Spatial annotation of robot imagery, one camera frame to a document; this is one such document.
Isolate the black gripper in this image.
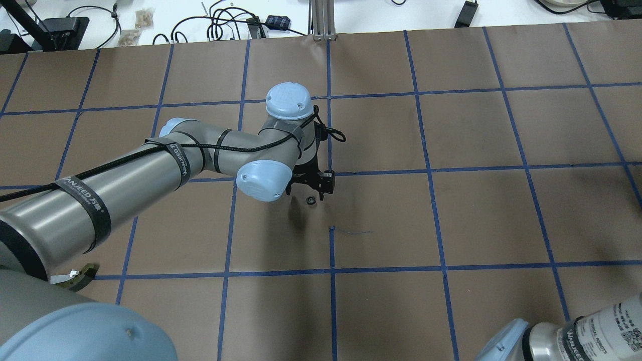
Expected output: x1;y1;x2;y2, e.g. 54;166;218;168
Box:
286;153;336;201

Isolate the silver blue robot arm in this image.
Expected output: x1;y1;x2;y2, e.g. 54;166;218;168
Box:
475;294;641;360
2;82;346;360

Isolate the black tablet stand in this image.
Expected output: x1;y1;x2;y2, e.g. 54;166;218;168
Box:
2;1;90;51

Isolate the aluminium frame post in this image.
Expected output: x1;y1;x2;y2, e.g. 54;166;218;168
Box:
309;1;337;41

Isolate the olive curved brake shoe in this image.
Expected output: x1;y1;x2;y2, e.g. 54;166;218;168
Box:
50;263;99;292

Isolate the black power adapter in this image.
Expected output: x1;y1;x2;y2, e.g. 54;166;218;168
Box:
454;1;478;28

